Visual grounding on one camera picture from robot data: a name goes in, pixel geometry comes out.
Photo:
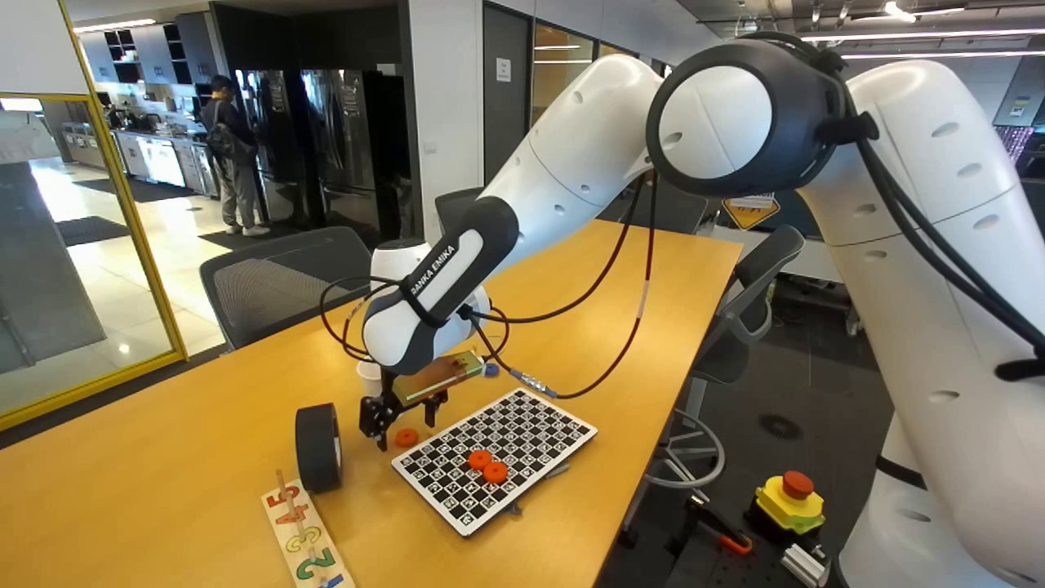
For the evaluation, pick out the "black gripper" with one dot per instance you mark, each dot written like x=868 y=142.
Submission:
x=404 y=410

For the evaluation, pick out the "blue disc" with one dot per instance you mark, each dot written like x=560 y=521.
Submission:
x=489 y=369

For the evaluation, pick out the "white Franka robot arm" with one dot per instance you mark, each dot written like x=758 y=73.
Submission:
x=575 y=142

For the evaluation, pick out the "black tape roll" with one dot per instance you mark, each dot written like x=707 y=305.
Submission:
x=316 y=449

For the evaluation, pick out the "black white marker board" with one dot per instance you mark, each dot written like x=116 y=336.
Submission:
x=522 y=437

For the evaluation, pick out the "wooden number puzzle strip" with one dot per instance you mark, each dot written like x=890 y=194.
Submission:
x=308 y=541

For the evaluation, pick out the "grey mesh office chair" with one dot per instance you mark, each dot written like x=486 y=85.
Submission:
x=280 y=282

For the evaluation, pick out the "black glass door refrigerator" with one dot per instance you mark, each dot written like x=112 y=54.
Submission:
x=338 y=142

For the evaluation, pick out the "person in dark clothes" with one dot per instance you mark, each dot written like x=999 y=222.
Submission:
x=234 y=142

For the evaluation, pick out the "black orange clamp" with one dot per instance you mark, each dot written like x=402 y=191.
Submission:
x=718 y=533

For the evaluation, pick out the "kitchen counter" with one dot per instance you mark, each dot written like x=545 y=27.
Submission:
x=150 y=159

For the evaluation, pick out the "black office chair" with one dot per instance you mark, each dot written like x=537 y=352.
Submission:
x=752 y=284

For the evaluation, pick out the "yellow red emergency stop button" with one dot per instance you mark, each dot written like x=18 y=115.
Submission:
x=790 y=504

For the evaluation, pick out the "small silver metal box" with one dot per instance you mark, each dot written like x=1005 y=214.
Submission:
x=804 y=562

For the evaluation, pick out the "yellow framed partition wall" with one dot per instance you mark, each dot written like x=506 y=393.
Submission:
x=65 y=272

